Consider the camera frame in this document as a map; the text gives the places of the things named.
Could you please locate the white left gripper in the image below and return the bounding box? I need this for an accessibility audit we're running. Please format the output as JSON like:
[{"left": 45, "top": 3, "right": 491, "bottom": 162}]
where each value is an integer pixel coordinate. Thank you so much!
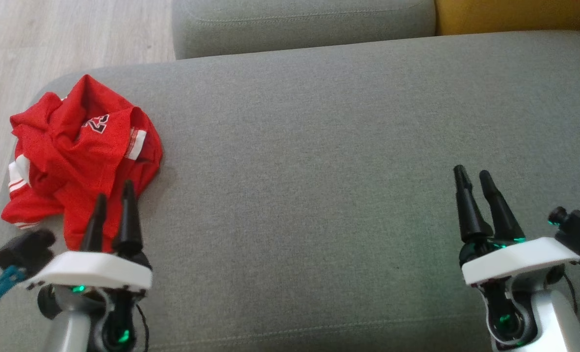
[{"left": 25, "top": 181, "right": 152, "bottom": 292}]

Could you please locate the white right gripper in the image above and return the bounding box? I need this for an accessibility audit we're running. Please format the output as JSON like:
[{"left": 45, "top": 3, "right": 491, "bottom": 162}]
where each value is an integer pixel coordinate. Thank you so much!
[{"left": 453, "top": 165, "right": 580, "bottom": 286}]

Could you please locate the red shorts white trim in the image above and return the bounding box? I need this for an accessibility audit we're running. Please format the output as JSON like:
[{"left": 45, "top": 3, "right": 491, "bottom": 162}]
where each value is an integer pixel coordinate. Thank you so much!
[{"left": 1, "top": 152, "right": 164, "bottom": 252}]

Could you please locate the red white basketball jersey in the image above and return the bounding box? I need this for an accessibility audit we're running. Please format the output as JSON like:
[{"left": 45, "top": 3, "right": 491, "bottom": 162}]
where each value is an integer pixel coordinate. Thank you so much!
[{"left": 1, "top": 73, "right": 164, "bottom": 252}]

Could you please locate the large grey sofa seat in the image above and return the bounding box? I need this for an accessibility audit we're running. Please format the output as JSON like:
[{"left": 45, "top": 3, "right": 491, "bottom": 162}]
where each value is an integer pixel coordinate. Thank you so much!
[{"left": 0, "top": 30, "right": 580, "bottom": 352}]

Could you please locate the yellow sofa backrest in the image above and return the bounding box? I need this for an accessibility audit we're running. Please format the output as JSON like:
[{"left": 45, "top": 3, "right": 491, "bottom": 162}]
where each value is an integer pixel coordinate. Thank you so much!
[{"left": 435, "top": 0, "right": 580, "bottom": 36}]

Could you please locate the grey sofa back cushion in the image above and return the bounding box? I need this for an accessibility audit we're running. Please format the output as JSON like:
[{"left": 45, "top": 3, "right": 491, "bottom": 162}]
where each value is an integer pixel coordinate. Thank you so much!
[{"left": 172, "top": 0, "right": 437, "bottom": 60}]

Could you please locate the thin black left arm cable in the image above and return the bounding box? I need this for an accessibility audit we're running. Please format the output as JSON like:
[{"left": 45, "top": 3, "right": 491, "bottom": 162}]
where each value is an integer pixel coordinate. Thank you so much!
[{"left": 134, "top": 302, "right": 150, "bottom": 352}]

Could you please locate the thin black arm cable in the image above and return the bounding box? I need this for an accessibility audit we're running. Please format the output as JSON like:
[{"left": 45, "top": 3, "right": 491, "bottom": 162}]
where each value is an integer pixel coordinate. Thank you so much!
[
  {"left": 134, "top": 302, "right": 150, "bottom": 352},
  {"left": 562, "top": 273, "right": 580, "bottom": 314}
]

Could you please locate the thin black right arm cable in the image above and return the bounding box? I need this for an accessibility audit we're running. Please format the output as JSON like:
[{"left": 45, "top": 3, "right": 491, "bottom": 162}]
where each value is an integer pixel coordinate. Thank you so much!
[{"left": 562, "top": 273, "right": 580, "bottom": 314}]

